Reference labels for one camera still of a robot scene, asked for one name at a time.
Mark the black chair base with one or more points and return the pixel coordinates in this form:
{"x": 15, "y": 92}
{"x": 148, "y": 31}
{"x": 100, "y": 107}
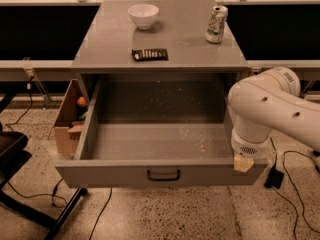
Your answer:
{"x": 37, "y": 183}

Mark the grey top drawer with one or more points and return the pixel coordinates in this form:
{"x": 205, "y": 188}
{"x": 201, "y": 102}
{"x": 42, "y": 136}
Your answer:
{"x": 157, "y": 131}

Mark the green white soda can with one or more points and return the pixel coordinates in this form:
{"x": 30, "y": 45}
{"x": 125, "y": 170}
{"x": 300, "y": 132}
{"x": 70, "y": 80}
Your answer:
{"x": 216, "y": 25}

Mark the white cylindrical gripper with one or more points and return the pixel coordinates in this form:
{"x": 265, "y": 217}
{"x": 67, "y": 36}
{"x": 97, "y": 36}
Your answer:
{"x": 249, "y": 146}

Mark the black power adapter with cable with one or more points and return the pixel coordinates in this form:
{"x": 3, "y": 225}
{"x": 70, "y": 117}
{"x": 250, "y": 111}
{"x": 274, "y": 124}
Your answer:
{"x": 274, "y": 178}

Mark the black snack bar wrapper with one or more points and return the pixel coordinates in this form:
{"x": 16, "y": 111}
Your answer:
{"x": 152, "y": 54}

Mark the grey window rail frame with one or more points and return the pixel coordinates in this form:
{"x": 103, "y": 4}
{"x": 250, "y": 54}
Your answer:
{"x": 40, "y": 64}

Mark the brown cardboard box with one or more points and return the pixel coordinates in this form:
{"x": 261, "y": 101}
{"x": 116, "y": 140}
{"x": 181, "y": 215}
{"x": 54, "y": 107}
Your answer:
{"x": 69, "y": 121}

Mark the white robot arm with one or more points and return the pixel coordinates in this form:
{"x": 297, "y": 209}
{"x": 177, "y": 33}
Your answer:
{"x": 266, "y": 102}

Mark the white ceramic bowl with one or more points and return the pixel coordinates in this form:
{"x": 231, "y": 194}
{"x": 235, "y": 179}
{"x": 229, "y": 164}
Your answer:
{"x": 143, "y": 16}

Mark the orange fruit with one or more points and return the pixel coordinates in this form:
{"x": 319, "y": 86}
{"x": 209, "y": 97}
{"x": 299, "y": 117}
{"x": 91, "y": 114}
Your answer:
{"x": 81, "y": 102}

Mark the left wall socket with cable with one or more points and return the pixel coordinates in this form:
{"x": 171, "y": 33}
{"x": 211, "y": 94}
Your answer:
{"x": 31, "y": 75}

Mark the grey drawer cabinet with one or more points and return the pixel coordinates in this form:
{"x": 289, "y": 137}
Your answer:
{"x": 180, "y": 28}

